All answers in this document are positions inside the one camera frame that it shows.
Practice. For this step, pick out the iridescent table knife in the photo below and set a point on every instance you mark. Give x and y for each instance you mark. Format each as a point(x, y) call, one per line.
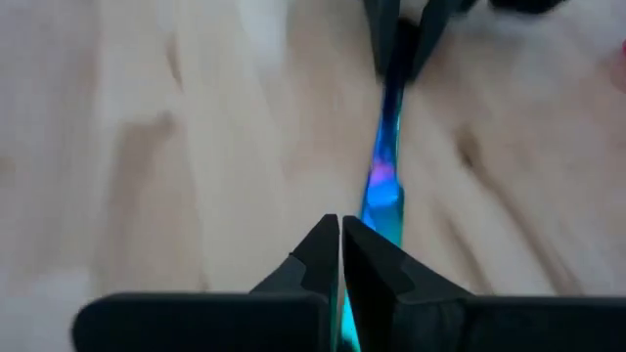
point(384, 200)

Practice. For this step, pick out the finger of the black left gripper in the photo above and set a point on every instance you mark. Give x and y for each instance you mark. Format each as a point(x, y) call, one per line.
point(435, 29)
point(384, 29)

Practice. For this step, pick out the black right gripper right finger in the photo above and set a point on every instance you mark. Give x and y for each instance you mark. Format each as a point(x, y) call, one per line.
point(489, 327)

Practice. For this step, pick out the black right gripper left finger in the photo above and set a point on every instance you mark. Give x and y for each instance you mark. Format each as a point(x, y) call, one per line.
point(205, 322)

